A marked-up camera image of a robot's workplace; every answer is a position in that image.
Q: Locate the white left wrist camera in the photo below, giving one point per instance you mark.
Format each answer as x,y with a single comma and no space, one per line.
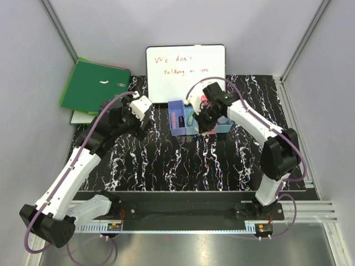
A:
140,106

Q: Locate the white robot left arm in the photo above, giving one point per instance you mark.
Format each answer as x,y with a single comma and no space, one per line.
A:
52,218

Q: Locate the light blue plastic bin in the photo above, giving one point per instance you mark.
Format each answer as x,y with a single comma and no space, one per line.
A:
190,130

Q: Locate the white green paper folder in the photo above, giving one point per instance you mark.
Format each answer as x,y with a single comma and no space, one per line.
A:
81,118

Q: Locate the white dry-erase board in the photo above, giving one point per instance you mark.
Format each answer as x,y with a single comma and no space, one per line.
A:
173,70

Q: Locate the purple plastic bin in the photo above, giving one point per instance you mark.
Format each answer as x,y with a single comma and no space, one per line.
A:
176,106

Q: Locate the clear round clip jar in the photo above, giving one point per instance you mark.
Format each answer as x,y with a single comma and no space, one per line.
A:
222,120

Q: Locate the black orange highlighter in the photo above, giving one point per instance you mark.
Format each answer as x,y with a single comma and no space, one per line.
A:
181,122

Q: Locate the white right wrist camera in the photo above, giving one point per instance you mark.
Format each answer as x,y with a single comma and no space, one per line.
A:
195,101

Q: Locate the green correction tape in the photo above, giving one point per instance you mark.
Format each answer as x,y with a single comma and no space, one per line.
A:
190,120

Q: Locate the blue plastic end bin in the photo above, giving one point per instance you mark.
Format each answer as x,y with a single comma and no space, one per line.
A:
223,125

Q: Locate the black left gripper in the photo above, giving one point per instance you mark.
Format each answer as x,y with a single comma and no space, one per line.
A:
138,131

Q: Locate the lilac eraser stick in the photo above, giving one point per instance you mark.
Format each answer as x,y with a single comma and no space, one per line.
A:
173,120

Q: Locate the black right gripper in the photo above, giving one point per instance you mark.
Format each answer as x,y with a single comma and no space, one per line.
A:
204,126

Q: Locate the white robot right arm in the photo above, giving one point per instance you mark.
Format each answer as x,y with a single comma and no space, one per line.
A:
280,148

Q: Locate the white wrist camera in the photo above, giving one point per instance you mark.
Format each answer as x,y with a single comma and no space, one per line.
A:
195,101
140,106

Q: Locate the green ring binder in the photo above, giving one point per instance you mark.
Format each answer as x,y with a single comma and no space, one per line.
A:
90,84

